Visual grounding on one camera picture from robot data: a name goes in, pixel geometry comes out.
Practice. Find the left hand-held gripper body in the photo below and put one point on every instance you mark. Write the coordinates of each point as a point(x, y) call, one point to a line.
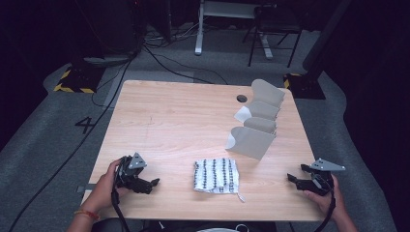
point(137, 161)

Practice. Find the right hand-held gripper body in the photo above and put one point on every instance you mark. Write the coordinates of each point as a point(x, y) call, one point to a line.
point(324, 166)

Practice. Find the grey metal expandable rack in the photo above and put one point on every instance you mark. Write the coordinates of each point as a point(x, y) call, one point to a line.
point(251, 141)

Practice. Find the white patterned cloth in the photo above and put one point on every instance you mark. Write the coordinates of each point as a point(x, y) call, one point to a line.
point(216, 175)

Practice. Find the person's left hand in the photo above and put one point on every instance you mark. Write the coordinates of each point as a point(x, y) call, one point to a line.
point(103, 191)

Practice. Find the person's right hand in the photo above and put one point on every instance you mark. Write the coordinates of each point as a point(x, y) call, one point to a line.
point(333, 204)

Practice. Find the dark cloth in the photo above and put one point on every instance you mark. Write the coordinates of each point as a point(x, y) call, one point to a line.
point(109, 226)

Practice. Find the grey tape strip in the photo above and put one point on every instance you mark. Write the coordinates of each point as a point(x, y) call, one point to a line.
point(87, 188)

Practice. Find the black yellow striped floor base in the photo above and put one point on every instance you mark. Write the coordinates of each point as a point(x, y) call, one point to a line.
point(306, 88)
point(80, 80)

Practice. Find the black equipment cabinet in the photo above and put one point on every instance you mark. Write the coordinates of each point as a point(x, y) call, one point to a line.
point(109, 25)

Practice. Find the black folding chair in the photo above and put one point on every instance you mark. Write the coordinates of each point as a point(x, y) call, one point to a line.
point(277, 19)

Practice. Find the grey flat base plate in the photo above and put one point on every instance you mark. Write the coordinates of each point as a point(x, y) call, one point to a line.
point(106, 61)

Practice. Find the black slanted post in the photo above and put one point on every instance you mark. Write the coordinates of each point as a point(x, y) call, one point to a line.
point(325, 35)

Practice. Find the white desk frame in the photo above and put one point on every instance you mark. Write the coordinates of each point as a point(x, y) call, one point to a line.
point(225, 9)

